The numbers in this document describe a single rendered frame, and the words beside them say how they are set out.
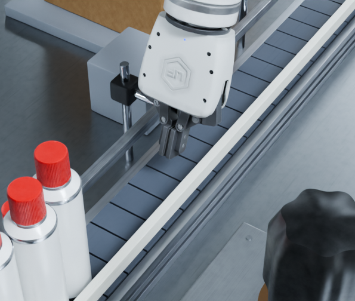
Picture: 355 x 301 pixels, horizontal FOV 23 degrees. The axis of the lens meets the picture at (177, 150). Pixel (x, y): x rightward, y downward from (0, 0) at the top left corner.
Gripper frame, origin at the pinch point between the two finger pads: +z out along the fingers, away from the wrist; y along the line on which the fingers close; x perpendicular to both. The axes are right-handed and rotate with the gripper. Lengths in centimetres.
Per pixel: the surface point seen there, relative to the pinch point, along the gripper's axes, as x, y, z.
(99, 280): -18.0, 3.9, 9.5
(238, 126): 9.4, 4.0, -0.4
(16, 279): -29.9, 1.8, 4.3
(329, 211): -27.7, 27.9, -15.0
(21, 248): -29.1, 1.4, 1.4
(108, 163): -8.6, -3.1, 1.6
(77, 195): -21.9, 2.0, -1.8
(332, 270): -30.8, 30.2, -12.4
